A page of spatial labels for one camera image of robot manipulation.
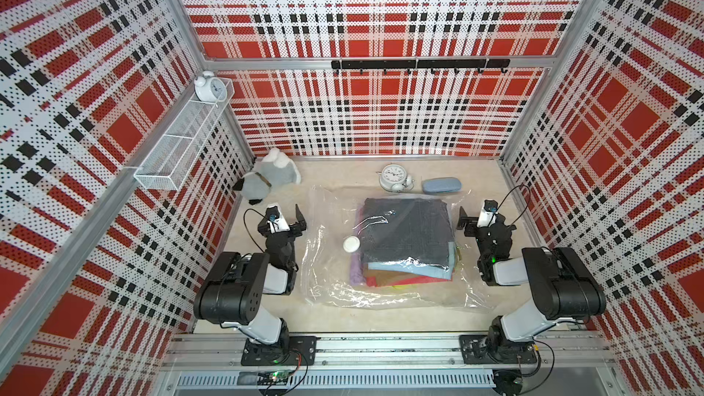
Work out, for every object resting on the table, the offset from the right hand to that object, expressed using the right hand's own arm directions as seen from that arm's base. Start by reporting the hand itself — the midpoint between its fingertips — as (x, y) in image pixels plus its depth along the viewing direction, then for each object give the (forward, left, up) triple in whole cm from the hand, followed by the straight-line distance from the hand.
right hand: (477, 207), depth 92 cm
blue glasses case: (+16, +8, -9) cm, 20 cm away
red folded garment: (-25, +32, 0) cm, 40 cm away
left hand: (-2, +64, +3) cm, 64 cm away
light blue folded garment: (-22, +25, +4) cm, 34 cm away
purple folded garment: (-20, +41, -7) cm, 46 cm away
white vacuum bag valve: (-14, +43, +1) cm, 45 cm away
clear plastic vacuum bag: (-18, +28, +5) cm, 34 cm away
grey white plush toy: (+20, +75, -2) cm, 78 cm away
